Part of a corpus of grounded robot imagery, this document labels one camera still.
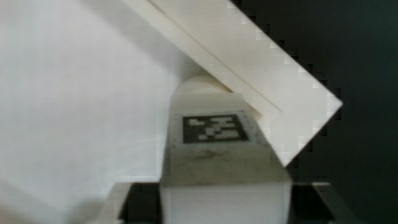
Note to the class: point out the white leg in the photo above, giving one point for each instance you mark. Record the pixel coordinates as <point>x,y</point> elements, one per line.
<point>224,184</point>

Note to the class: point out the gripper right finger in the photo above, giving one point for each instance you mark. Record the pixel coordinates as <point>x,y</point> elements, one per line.
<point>316,205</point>

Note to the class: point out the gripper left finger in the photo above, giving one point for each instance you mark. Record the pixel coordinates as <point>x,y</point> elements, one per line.
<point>131,205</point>

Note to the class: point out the white square table top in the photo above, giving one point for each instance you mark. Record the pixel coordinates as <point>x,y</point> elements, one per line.
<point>96,57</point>

